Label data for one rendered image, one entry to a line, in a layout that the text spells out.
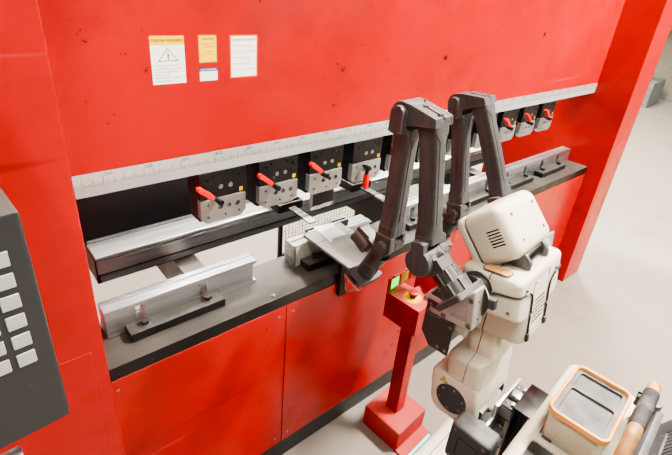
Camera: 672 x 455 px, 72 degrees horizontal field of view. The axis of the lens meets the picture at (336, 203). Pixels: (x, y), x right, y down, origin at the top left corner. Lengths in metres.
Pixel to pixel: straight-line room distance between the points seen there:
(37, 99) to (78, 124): 0.26
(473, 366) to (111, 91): 1.22
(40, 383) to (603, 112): 3.18
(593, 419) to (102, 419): 1.26
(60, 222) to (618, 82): 3.04
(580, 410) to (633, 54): 2.32
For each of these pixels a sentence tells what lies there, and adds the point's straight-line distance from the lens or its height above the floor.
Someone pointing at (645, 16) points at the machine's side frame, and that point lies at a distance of 3.32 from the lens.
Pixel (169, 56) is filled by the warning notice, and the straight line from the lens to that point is 1.25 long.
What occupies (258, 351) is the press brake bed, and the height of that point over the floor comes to 0.68.
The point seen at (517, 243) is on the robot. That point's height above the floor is 1.32.
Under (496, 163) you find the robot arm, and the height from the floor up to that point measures 1.39.
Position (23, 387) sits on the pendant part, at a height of 1.33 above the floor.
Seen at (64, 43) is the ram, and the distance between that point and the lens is 1.19.
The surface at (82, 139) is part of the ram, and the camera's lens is 1.24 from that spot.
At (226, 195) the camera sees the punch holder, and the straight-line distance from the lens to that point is 1.44.
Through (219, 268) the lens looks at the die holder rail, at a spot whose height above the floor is 0.97.
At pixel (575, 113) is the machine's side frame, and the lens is 3.46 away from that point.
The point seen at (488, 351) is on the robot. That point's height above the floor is 0.94.
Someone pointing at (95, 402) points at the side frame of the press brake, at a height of 0.89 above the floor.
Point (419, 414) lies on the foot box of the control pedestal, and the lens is 2.34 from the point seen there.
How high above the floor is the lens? 1.89
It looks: 27 degrees down
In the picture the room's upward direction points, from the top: 5 degrees clockwise
